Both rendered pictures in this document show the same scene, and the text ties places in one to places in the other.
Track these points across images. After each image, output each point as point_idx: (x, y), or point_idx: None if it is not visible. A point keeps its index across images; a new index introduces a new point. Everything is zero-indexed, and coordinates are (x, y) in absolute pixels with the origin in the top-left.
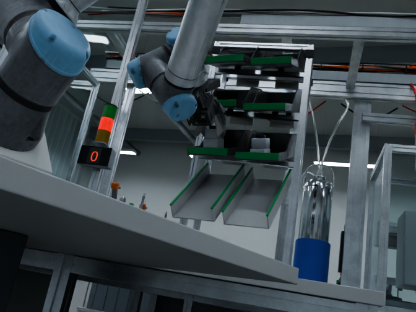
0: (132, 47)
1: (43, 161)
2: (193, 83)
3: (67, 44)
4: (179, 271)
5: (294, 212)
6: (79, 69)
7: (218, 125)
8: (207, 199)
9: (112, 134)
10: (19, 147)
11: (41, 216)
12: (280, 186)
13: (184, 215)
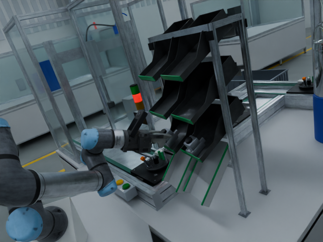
0: (122, 37)
1: (71, 235)
2: (98, 188)
3: (22, 237)
4: (163, 238)
5: (240, 172)
6: (39, 231)
7: (158, 141)
8: (184, 166)
9: (144, 97)
10: (57, 239)
11: None
12: (217, 167)
13: (172, 182)
